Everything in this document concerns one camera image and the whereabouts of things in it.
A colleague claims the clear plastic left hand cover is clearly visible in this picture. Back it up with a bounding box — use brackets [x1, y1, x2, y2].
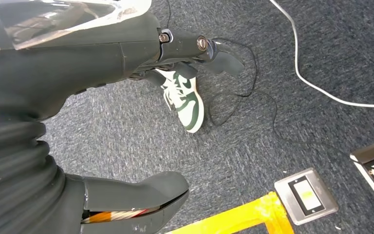
[0, 0, 152, 59]

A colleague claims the green white sneaker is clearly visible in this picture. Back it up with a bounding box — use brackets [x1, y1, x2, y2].
[156, 68, 205, 134]

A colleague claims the silver floor socket plate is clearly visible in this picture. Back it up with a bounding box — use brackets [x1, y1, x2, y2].
[274, 168, 339, 226]

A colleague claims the thin black floor cable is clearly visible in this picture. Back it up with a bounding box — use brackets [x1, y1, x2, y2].
[207, 37, 374, 172]

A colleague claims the yellow metal frame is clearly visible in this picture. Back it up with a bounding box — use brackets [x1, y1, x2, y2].
[166, 192, 296, 234]

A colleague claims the white floor cord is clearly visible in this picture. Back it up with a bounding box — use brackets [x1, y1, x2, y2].
[269, 0, 374, 109]

